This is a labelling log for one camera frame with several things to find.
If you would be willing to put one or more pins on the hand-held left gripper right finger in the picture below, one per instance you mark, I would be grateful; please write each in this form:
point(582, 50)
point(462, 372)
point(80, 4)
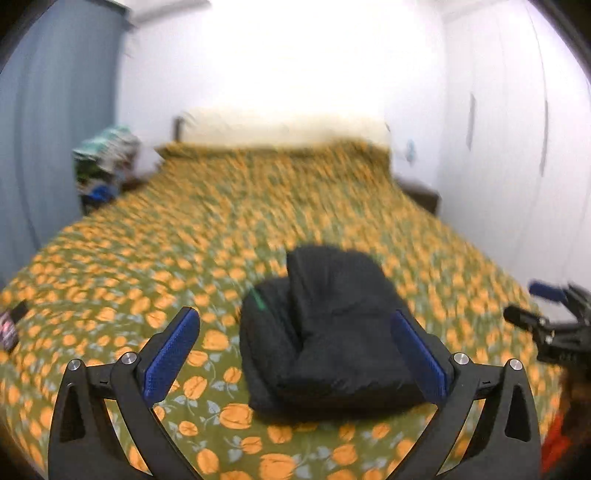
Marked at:
point(415, 355)

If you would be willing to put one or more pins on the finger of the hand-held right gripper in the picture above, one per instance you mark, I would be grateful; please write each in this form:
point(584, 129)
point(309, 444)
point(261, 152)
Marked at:
point(545, 290)
point(521, 316)

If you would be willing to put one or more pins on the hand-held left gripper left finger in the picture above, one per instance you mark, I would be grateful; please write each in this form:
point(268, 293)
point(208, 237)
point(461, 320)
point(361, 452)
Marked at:
point(171, 355)

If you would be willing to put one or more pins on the black puffer jacket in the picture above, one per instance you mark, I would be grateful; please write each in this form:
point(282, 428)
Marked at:
point(332, 332)

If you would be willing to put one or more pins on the pile of clothes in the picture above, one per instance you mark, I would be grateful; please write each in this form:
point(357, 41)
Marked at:
point(106, 147)

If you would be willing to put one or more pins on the orange fuzzy blanket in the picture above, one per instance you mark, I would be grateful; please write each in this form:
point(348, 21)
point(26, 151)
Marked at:
point(561, 431)

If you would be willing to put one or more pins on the green floral quilt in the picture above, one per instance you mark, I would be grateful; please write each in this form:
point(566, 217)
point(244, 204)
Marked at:
point(184, 230)

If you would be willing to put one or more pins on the dark wooden nightstand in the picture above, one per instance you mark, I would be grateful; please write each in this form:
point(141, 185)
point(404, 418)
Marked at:
point(425, 198)

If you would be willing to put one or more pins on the white wardrobe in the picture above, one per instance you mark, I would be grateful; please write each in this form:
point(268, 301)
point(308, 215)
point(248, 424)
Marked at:
point(508, 138)

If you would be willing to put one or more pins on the small black printed tag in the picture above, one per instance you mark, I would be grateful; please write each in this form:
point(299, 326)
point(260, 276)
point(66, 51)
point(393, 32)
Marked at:
point(11, 327)

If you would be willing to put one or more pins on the cream padded headboard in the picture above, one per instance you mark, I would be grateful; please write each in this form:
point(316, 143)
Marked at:
point(277, 131)

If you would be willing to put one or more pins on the blue curtain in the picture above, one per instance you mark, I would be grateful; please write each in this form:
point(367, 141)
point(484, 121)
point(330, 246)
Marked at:
point(55, 115)

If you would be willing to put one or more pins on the dark bed frame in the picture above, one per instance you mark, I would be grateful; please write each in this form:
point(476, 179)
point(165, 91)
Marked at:
point(177, 129)

